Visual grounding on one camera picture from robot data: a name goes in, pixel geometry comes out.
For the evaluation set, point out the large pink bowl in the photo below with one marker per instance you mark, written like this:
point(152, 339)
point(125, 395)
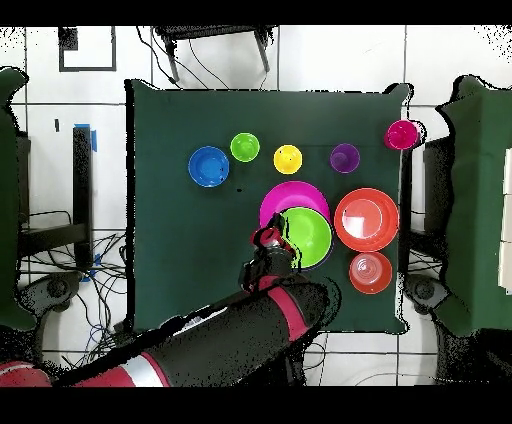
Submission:
point(288, 196)

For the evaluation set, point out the green bowl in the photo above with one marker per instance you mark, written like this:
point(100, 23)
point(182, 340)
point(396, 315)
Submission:
point(312, 236)

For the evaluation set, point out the purple bowl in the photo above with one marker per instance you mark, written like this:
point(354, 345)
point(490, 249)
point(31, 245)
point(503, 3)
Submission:
point(326, 263)

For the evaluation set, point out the large orange bowl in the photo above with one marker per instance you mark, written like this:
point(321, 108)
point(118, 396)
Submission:
point(344, 240)

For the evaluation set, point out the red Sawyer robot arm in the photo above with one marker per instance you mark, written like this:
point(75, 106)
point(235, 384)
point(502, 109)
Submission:
point(240, 332)

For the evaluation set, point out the yellow cup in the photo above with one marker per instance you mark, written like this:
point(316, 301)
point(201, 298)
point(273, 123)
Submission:
point(288, 160)

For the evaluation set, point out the green cup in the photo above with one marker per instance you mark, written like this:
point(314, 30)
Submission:
point(245, 147)

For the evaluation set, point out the blue bowl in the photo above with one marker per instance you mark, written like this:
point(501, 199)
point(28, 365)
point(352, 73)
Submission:
point(208, 167)

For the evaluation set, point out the purple cup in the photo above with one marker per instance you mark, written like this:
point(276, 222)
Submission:
point(344, 158)

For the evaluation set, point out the small orange bowl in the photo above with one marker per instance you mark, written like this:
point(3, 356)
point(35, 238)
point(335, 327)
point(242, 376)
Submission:
point(370, 272)

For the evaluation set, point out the dark green tablecloth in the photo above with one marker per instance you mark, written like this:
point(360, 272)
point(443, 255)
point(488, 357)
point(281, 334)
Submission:
point(240, 112)

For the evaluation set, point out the pink cup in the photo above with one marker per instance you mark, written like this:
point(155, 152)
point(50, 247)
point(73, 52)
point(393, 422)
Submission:
point(401, 135)

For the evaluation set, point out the blue tape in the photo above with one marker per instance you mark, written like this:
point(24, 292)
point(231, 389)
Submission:
point(94, 140)

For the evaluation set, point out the green cloth side table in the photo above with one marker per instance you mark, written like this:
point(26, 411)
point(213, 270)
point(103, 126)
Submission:
point(480, 200)
point(8, 200)

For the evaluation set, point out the black stool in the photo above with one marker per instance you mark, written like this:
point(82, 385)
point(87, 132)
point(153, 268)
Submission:
point(208, 32)

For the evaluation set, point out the black metal post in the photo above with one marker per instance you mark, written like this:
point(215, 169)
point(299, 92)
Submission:
point(407, 192)

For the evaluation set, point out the black metal frame beam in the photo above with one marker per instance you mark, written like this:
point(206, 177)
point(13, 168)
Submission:
point(82, 180)

